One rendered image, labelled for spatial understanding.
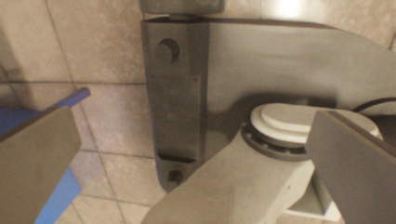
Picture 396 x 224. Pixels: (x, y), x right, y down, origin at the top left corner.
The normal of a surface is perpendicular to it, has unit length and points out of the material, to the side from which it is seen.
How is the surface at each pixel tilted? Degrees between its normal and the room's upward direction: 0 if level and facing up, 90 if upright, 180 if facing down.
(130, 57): 0
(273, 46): 0
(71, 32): 0
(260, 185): 90
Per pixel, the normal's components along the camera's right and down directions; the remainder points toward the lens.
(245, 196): 0.01, -0.87
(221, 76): -0.20, 0.47
